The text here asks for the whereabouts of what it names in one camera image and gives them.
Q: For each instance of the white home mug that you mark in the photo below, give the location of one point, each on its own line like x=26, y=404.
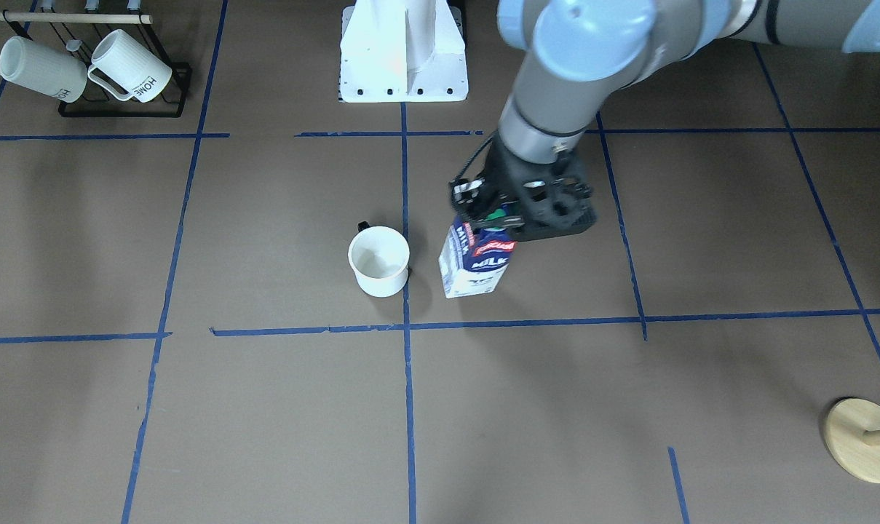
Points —
x=126, y=70

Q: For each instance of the white smiley mug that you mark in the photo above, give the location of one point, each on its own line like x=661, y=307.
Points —
x=379, y=258

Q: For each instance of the blue white milk carton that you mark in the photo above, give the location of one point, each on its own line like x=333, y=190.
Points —
x=472, y=260

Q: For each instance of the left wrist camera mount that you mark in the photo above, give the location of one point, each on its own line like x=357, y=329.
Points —
x=554, y=199

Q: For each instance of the white ribbed mug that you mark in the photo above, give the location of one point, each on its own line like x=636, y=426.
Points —
x=51, y=72

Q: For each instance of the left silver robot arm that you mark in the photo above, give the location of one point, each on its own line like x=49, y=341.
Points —
x=578, y=53

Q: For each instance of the wooden mug tree stand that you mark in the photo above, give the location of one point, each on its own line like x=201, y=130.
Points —
x=850, y=431

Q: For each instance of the black mug rack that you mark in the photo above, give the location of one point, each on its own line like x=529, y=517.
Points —
x=80, y=27

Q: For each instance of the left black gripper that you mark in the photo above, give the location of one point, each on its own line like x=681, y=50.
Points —
x=503, y=177

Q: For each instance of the white camera pole base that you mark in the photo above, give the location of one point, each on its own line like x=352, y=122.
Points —
x=403, y=52

